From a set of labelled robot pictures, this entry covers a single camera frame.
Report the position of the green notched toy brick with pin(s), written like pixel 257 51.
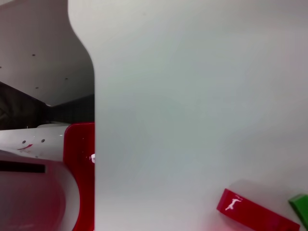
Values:
pixel 300 207

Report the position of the white metal panel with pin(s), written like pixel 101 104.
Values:
pixel 36 48

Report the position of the white perforated base plate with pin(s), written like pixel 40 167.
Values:
pixel 36 142

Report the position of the white robot torso column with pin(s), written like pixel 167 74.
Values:
pixel 31 199

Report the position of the dark red long brick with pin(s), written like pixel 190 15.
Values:
pixel 255 214

